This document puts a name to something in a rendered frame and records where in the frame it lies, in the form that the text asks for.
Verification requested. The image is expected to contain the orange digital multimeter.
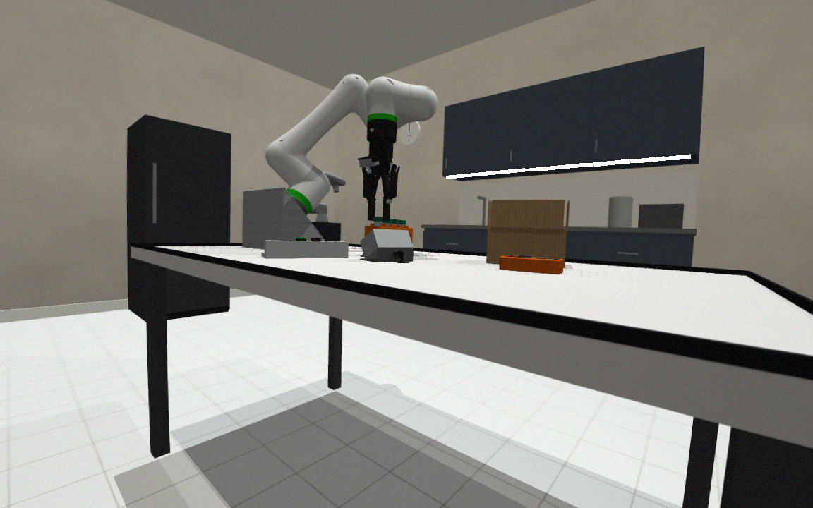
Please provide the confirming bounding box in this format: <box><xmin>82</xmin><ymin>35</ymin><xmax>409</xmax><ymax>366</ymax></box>
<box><xmin>499</xmin><ymin>255</ymin><xmax>564</xmax><ymax>274</ymax></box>

